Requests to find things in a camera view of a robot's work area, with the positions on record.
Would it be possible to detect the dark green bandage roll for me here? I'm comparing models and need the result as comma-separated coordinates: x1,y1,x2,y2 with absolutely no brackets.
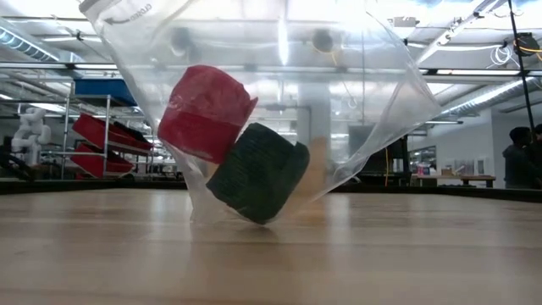
205,122,312,226

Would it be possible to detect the clear plastic zip bag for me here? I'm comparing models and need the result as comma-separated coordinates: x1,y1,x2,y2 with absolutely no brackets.
79,0,444,226

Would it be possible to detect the red bandage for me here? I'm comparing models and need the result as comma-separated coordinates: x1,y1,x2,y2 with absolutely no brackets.
157,64,260,166

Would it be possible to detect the white round pillar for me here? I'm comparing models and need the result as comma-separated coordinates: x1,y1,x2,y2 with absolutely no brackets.
296,81,332,145

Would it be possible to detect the red tilted storage bin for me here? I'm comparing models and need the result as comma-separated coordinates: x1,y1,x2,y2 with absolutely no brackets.
70,113,155,153
69,142,135,179

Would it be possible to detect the wooden workbench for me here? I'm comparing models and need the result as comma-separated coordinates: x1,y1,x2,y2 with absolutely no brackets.
417,174,497,189

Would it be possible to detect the metal shelf rack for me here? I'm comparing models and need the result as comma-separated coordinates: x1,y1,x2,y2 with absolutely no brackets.
60,78,156,181

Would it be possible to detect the white robot figure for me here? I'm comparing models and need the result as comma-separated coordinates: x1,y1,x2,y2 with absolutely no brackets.
10,107,53,167

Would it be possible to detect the person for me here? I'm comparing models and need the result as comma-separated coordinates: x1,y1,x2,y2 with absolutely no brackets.
501,125,536,191
532,122,542,191

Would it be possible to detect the thin black slanted pole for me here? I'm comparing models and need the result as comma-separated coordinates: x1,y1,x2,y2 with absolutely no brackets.
506,0,537,133

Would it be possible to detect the thin black hanging cable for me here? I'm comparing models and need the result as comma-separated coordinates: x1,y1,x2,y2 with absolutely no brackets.
361,31,366,126

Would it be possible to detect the black ceiling cable reel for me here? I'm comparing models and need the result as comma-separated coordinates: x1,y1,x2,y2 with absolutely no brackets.
512,31,542,58
169,26,202,64
311,28,335,54

